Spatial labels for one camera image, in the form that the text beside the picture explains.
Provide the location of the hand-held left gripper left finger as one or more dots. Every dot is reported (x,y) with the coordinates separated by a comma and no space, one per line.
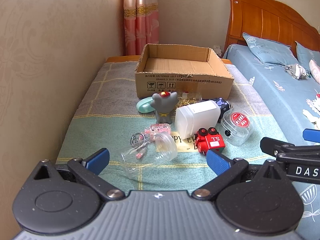
(98,158)

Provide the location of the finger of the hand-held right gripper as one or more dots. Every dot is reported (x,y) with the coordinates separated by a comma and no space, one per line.
(270,143)
(312,133)

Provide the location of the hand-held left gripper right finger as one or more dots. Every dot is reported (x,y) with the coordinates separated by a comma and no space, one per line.
(217,161)

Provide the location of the red toy train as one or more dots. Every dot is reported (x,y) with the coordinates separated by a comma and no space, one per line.
(208,142)

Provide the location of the clear round container red label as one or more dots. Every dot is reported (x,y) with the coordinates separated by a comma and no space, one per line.
(237,130)

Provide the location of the clear plastic jar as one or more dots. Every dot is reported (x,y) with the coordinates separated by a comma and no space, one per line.
(150,160)

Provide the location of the dark patterned small box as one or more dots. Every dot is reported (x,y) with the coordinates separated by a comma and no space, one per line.
(223,105)

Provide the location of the mint green earbud case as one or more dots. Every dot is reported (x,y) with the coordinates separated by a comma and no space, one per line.
(145,105)

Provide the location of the grey cat figurine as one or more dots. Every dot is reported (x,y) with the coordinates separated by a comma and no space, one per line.
(163,107)

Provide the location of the brown cardboard box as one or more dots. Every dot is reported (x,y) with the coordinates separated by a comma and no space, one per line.
(175,80)

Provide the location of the bed with blue floral sheet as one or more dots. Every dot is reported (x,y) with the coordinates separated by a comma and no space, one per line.
(275,100)

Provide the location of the white translucent plastic jar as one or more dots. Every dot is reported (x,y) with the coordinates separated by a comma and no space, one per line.
(195,118)

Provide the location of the grey crumpled cloth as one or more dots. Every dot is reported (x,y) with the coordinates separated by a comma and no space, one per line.
(296,71)

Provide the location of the jar of yellow capsules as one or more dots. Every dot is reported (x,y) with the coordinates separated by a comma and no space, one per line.
(190,102)

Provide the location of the blue floral pillow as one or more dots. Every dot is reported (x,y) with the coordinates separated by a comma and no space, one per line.
(308,55)
(270,51)

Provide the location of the wooden headboard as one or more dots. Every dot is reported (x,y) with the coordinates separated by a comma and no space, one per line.
(262,17)

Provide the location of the pink curtain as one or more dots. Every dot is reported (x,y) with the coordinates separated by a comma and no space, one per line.
(140,17)

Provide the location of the white wall socket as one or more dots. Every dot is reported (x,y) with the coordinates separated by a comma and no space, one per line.
(217,48)

